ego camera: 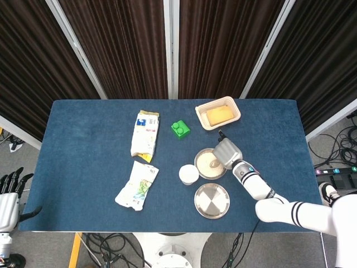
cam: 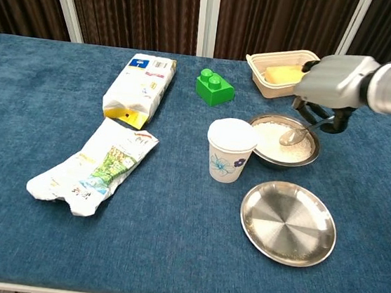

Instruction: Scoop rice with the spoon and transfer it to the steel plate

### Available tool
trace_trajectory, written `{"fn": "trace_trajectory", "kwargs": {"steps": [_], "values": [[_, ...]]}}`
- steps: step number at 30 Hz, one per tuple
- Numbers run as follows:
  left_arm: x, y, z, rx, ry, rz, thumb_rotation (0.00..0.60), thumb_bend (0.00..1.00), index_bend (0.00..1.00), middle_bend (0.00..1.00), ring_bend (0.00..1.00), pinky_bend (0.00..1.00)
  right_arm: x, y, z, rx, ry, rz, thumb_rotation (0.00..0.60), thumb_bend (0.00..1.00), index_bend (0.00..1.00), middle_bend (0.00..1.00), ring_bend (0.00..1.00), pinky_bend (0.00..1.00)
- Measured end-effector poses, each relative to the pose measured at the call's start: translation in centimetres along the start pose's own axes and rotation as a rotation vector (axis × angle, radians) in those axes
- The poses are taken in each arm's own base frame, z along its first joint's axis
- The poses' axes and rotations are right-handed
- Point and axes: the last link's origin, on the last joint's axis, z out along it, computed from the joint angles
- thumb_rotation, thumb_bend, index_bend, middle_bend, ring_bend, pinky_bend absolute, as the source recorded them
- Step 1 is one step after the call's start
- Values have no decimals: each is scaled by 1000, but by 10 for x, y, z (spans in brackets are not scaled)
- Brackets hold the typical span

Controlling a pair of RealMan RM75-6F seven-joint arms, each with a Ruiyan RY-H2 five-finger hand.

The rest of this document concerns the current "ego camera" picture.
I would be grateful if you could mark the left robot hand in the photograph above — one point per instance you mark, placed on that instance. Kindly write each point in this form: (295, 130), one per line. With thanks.
(8, 209)

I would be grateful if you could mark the white and black sneaker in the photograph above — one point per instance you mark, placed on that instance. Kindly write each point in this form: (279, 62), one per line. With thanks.
(327, 192)

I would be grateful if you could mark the black foot pedal box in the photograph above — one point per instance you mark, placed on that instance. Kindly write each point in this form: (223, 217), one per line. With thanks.
(343, 182)

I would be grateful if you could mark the blue tablecloth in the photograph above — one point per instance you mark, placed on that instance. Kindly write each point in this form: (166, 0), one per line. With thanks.
(83, 139)

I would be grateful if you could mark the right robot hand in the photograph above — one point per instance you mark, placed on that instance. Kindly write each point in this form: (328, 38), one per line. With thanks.
(227, 153)

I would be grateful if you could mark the white bag with yellow end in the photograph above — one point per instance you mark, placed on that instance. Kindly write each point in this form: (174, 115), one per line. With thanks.
(143, 139)

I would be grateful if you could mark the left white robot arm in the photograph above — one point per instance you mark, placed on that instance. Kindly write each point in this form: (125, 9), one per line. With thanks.
(4, 245)

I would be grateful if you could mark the white partition base rail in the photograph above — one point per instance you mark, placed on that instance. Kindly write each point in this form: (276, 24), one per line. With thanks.
(19, 132)
(332, 124)

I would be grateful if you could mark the brown pleated curtain panel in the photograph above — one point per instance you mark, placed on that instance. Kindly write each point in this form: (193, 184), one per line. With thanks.
(223, 47)
(28, 69)
(125, 47)
(320, 56)

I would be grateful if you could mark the yellow sponge block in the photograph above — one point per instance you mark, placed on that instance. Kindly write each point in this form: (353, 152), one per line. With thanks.
(220, 115)

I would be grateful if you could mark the beige plastic food container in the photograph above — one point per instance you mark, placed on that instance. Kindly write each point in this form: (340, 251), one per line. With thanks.
(202, 123)

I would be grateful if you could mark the clear plastic spoon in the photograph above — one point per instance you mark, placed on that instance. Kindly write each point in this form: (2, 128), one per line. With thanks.
(214, 163)

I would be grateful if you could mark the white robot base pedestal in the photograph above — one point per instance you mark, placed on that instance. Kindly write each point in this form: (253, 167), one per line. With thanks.
(170, 251)

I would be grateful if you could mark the yellow metal bar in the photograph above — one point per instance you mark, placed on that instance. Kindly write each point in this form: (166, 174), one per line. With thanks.
(74, 251)

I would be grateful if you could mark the round metal plate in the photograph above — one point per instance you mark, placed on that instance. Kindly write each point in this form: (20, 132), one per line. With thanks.
(212, 201)

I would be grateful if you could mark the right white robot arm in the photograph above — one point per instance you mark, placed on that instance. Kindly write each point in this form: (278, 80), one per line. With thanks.
(253, 182)

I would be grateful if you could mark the crumpled white bag green print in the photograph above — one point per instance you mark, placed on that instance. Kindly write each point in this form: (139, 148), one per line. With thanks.
(136, 184)

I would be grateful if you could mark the white partition post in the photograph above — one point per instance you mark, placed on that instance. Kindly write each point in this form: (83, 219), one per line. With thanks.
(171, 47)
(273, 47)
(76, 47)

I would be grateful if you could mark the floral paper cup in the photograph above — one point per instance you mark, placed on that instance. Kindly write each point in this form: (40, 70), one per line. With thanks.
(188, 173)

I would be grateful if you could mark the metal bowl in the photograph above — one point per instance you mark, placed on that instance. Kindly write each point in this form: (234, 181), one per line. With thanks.
(196, 164)

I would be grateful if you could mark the green toy building block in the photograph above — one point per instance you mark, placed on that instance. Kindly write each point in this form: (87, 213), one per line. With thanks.
(181, 132)

